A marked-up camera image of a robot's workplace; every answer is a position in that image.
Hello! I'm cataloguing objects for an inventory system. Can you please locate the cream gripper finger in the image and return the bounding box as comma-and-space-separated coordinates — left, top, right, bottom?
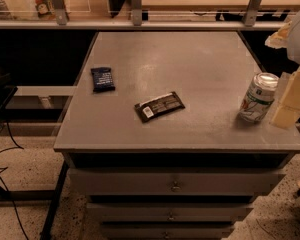
271, 68, 300, 129

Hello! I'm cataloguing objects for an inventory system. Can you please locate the grey drawer cabinet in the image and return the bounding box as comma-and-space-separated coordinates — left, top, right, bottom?
54, 32, 300, 240

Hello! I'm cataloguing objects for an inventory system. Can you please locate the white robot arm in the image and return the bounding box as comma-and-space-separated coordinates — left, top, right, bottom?
265, 11, 300, 128

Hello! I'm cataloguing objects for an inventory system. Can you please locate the top drawer metal knob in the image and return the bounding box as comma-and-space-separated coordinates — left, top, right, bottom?
171, 181, 181, 192

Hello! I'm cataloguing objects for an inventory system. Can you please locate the brown chocolate rxbar wrapper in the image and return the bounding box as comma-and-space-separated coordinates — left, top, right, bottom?
134, 91, 185, 123

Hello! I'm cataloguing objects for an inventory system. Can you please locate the grey shelf rail frame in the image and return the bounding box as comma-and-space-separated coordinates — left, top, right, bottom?
0, 0, 294, 30

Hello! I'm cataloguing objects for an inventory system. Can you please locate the white green 7up can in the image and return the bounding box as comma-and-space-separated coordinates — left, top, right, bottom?
239, 72, 279, 122

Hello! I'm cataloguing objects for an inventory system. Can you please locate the black floor cable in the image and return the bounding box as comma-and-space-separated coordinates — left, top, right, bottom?
0, 120, 31, 240

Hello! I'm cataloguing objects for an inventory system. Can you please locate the dark blue snack bar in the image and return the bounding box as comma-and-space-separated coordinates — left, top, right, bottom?
91, 67, 115, 93

